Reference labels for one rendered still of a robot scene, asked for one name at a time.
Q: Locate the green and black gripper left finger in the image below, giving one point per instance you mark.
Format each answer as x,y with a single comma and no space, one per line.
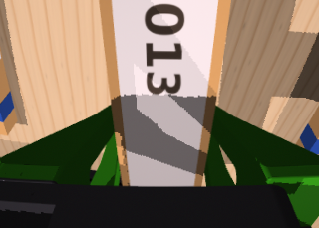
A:
67,155

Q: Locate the tan cardboard box with blue bands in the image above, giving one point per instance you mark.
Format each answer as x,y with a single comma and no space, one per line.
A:
7,112

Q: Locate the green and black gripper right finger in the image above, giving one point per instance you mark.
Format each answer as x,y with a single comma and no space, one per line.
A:
262,158

